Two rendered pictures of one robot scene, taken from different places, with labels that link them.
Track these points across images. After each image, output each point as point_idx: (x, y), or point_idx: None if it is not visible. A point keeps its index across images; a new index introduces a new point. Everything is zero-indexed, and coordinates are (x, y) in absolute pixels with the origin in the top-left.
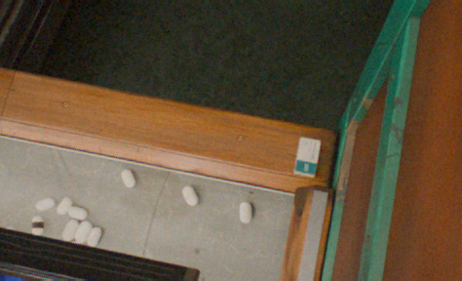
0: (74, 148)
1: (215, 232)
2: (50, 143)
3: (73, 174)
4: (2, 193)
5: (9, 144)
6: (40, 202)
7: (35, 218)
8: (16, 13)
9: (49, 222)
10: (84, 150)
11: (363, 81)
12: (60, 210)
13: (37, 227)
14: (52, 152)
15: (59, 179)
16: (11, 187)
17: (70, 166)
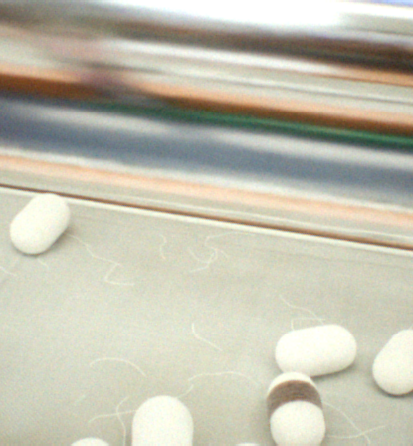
0: (381, 243)
1: None
2: (290, 228)
3: (398, 298)
4: (113, 329)
5: (139, 224)
6: (301, 330)
7: (289, 372)
8: None
9: (335, 424)
10: None
11: None
12: (400, 356)
13: (307, 401)
14: (300, 248)
15: (347, 306)
16: (150, 316)
17: (379, 280)
